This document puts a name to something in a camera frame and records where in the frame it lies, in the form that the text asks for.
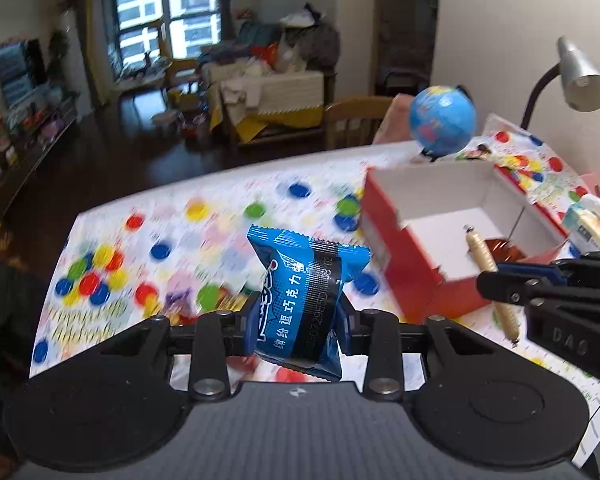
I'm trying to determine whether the polka dot birthday tablecloth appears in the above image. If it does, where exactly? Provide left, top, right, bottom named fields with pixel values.
left=29, top=115, right=600, bottom=467

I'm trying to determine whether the pile of bags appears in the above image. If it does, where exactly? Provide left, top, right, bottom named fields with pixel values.
left=177, top=87, right=214, bottom=139

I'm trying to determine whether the small wooden chair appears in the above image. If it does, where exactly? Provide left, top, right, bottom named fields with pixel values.
left=164, top=57, right=202, bottom=92

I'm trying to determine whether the low media shelf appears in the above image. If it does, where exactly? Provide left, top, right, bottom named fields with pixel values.
left=0, top=91, right=82, bottom=223

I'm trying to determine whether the tissue pack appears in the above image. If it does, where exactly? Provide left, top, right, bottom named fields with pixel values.
left=562, top=195, right=600, bottom=257

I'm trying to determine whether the gold sausage stick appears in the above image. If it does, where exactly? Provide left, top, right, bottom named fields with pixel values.
left=462, top=225, right=521, bottom=346

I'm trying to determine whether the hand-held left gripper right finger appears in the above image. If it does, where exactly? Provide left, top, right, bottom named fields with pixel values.
left=341, top=299, right=487, bottom=402

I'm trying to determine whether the window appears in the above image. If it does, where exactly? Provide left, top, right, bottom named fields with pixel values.
left=102, top=0, right=224, bottom=81

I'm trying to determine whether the pink cloth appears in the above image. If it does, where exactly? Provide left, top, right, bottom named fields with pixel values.
left=372, top=94, right=422, bottom=145

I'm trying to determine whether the silver desk lamp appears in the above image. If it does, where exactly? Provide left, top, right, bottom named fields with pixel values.
left=520, top=36, right=600, bottom=131

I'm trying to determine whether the red cardboard box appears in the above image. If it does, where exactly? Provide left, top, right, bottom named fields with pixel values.
left=359, top=160, right=573, bottom=325

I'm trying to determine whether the sofa with cream cover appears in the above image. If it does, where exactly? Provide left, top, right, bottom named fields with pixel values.
left=207, top=67, right=337, bottom=147

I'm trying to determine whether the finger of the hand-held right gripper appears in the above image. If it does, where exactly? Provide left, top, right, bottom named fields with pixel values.
left=476, top=270, right=547, bottom=307
left=497, top=249, right=600, bottom=291

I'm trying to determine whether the dark wooden bookshelf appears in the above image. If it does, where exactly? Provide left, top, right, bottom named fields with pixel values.
left=380, top=0, right=441, bottom=97

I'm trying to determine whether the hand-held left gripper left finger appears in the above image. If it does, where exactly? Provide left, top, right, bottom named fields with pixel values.
left=100, top=295, right=259, bottom=402

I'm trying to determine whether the small blue globe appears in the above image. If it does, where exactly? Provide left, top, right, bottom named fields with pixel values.
left=409, top=85, right=478, bottom=162

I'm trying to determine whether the blue snack packet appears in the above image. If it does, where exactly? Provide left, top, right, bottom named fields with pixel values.
left=245, top=224, right=372, bottom=383

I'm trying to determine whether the purple snack packet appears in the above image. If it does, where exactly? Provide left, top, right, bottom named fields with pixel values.
left=164, top=290, right=198, bottom=322

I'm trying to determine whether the low table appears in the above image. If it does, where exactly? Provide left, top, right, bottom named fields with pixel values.
left=112, top=57, right=173, bottom=92

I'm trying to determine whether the wooden dining chair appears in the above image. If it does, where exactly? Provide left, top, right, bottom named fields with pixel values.
left=324, top=96, right=396, bottom=151

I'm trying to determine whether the television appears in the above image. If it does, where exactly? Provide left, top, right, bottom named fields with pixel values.
left=0, top=37, right=49, bottom=107

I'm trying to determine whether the pile of clothes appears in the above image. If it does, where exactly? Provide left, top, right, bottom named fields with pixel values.
left=279, top=4, right=342, bottom=72

